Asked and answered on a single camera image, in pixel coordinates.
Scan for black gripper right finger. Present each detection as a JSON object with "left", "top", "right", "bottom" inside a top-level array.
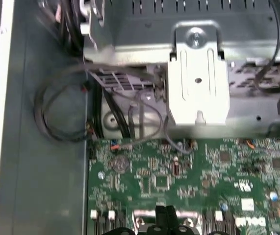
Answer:
[{"left": 166, "top": 205, "right": 201, "bottom": 235}]

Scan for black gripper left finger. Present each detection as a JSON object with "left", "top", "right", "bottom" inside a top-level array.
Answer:
[{"left": 106, "top": 205, "right": 167, "bottom": 235}]

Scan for metal socket cover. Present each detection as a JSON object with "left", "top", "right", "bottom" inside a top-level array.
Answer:
[{"left": 131, "top": 210, "right": 200, "bottom": 232}]

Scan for green motherboard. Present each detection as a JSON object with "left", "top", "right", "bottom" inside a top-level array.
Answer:
[{"left": 87, "top": 138, "right": 280, "bottom": 235}]

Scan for silver coin battery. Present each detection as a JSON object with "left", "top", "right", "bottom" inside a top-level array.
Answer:
[{"left": 110, "top": 154, "right": 131, "bottom": 174}]

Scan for white sticker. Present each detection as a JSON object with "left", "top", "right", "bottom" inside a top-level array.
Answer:
[{"left": 241, "top": 198, "right": 255, "bottom": 212}]

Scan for metal drive cage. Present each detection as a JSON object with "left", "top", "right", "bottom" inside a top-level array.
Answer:
[{"left": 80, "top": 0, "right": 280, "bottom": 138}]

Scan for silver metal bracket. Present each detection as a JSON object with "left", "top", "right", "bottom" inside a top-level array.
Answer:
[{"left": 168, "top": 21, "right": 230, "bottom": 126}]

